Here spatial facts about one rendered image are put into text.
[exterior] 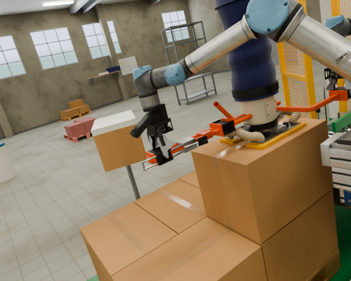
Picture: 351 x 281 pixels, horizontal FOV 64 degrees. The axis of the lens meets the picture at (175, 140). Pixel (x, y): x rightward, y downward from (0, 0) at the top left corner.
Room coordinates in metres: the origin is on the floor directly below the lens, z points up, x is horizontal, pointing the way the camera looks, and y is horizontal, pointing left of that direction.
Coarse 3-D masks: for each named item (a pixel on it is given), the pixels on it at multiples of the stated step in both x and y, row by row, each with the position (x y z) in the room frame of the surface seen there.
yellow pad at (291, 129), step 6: (288, 126) 1.33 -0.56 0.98; (294, 126) 1.32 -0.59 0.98; (300, 126) 1.32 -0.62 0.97; (264, 132) 1.27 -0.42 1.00; (270, 132) 1.32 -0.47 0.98; (282, 132) 1.28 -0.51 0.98; (288, 132) 1.27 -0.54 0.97; (294, 132) 1.29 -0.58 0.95; (270, 138) 1.24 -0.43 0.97; (276, 138) 1.23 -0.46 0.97; (282, 138) 1.25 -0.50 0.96; (246, 144) 1.26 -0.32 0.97; (252, 144) 1.23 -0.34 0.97; (258, 144) 1.21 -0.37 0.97; (264, 144) 1.19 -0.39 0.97; (270, 144) 1.21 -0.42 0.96
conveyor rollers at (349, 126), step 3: (345, 126) 2.24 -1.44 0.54; (348, 126) 2.23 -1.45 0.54; (342, 129) 2.19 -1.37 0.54; (345, 129) 2.16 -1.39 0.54; (348, 129) 2.15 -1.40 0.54; (330, 132) 2.18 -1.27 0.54; (333, 132) 2.17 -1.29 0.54; (336, 132) 2.15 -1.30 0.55; (339, 132) 2.13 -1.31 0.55; (342, 132) 2.11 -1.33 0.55; (345, 132) 2.09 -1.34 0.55; (330, 135) 2.10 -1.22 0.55
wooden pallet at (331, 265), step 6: (336, 252) 1.35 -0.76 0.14; (330, 258) 1.32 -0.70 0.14; (336, 258) 1.35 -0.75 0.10; (324, 264) 1.29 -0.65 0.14; (330, 264) 1.32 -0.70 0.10; (336, 264) 1.35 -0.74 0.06; (318, 270) 1.26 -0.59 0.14; (324, 270) 1.31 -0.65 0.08; (330, 270) 1.32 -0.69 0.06; (336, 270) 1.34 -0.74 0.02; (312, 276) 1.23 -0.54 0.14; (318, 276) 1.33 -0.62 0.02; (324, 276) 1.31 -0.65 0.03; (330, 276) 1.31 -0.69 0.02
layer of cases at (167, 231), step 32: (160, 192) 1.87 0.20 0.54; (192, 192) 1.75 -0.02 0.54; (96, 224) 1.65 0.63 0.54; (128, 224) 1.55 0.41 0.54; (160, 224) 1.46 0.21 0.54; (192, 224) 1.38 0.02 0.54; (288, 224) 1.17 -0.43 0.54; (320, 224) 1.30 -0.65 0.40; (96, 256) 1.34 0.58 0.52; (128, 256) 1.24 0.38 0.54; (160, 256) 1.17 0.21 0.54; (192, 256) 1.12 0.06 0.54; (224, 256) 1.06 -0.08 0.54; (256, 256) 1.05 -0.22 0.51; (288, 256) 1.15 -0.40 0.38; (320, 256) 1.28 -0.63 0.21
